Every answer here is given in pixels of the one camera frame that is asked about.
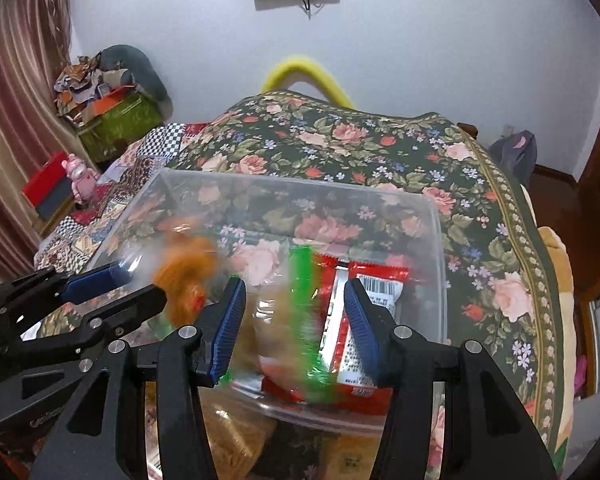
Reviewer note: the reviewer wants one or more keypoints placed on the pink toy figure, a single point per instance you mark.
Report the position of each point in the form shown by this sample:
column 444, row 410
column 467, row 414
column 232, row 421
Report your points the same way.
column 82, row 177

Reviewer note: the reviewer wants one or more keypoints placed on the grey cushion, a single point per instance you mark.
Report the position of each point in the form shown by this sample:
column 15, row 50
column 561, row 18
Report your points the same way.
column 142, row 70

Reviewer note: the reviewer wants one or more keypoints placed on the pile of clothes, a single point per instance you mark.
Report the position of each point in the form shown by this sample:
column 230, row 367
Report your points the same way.
column 82, row 82

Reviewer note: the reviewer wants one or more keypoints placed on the orange snack packet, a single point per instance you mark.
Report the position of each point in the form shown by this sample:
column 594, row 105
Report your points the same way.
column 190, row 265

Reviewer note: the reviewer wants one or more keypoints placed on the green snack packet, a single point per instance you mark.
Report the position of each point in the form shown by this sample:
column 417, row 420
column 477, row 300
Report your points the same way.
column 305, row 310

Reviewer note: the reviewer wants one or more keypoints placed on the clear plastic container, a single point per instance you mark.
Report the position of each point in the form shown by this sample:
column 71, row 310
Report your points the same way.
column 280, row 200

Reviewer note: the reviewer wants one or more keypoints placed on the striped brown curtain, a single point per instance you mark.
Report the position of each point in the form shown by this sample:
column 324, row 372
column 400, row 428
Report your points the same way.
column 15, row 110

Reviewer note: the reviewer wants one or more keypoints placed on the grey bag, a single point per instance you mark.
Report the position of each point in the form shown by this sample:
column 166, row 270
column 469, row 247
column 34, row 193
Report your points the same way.
column 515, row 157

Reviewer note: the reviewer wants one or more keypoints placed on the green box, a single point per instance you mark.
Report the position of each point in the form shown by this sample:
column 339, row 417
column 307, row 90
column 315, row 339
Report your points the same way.
column 122, row 122

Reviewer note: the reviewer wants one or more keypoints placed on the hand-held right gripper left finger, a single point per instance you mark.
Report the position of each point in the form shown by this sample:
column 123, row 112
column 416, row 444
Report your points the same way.
column 226, row 332

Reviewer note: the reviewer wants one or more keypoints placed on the patchwork quilt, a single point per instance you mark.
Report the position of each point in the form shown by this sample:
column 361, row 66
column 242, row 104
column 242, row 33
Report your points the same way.
column 145, row 152

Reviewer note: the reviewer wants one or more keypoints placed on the beige blanket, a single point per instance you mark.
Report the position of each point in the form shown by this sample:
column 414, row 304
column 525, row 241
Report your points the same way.
column 560, row 310

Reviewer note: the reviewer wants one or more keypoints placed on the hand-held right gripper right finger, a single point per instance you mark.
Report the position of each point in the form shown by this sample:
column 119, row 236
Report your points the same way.
column 362, row 332

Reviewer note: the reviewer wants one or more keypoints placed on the yellow curved tube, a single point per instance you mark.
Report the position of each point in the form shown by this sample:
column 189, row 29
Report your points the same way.
column 290, row 67

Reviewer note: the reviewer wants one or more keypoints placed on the red box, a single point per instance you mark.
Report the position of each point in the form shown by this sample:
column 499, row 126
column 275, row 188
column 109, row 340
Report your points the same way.
column 47, row 185

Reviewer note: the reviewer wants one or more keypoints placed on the yellow snack packet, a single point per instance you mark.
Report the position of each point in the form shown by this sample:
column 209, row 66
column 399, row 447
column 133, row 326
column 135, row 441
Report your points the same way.
column 240, row 435

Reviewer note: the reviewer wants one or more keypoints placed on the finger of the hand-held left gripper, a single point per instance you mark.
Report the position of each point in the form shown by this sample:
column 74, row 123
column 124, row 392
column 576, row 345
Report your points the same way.
column 125, row 310
column 92, row 280

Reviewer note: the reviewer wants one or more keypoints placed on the red snack packet white label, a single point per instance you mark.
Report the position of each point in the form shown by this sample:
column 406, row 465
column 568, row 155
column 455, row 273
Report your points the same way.
column 382, row 282

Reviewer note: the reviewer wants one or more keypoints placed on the dark floral blanket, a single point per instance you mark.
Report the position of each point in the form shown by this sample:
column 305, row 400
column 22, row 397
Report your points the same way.
column 380, row 160

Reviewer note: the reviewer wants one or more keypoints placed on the beige snack packet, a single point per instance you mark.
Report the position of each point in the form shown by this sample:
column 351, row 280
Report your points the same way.
column 352, row 460

